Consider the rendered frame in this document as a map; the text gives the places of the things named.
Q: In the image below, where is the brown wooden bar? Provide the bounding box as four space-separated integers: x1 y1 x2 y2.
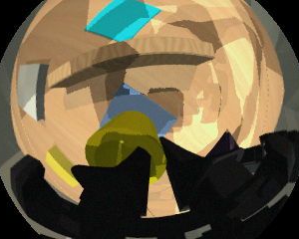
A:
47 36 214 89

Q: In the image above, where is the yellow flat bar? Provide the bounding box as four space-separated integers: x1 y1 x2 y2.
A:
45 144 81 187

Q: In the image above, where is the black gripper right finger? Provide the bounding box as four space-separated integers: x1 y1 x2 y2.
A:
160 136 245 212

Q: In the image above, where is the olive yellow cup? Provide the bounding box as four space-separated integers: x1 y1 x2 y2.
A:
85 111 166 184

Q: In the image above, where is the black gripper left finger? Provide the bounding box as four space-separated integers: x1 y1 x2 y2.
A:
71 146 150 216

